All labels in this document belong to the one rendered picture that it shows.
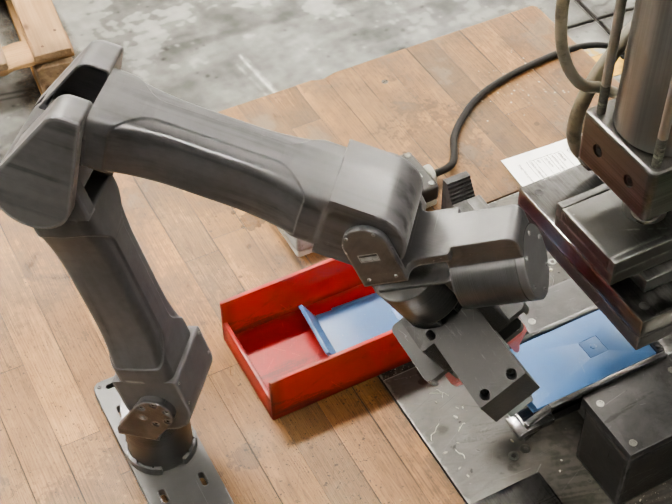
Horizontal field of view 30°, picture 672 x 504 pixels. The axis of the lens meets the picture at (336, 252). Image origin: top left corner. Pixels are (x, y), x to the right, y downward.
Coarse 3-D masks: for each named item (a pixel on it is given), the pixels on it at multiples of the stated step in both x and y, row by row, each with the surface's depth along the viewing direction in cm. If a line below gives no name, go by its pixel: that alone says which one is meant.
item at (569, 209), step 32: (544, 192) 112; (576, 192) 112; (608, 192) 106; (544, 224) 110; (576, 224) 103; (608, 224) 103; (640, 224) 103; (576, 256) 107; (608, 256) 101; (640, 256) 101; (608, 288) 104; (640, 288) 104; (640, 320) 101
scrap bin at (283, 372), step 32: (256, 288) 128; (288, 288) 131; (320, 288) 133; (352, 288) 136; (224, 320) 129; (256, 320) 131; (288, 320) 133; (256, 352) 130; (288, 352) 130; (320, 352) 130; (352, 352) 123; (384, 352) 126; (256, 384) 125; (288, 384) 121; (320, 384) 124; (352, 384) 127
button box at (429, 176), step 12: (576, 48) 164; (588, 48) 166; (540, 60) 162; (516, 72) 160; (492, 84) 159; (480, 96) 157; (468, 108) 155; (456, 132) 152; (456, 144) 151; (408, 156) 146; (456, 156) 149; (420, 168) 145; (432, 168) 145; (444, 168) 147; (432, 180) 144; (432, 192) 143; (432, 204) 145
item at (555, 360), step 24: (600, 312) 122; (552, 336) 120; (576, 336) 120; (600, 336) 120; (528, 360) 118; (552, 360) 118; (576, 360) 118; (600, 360) 118; (624, 360) 118; (552, 384) 116; (576, 384) 116
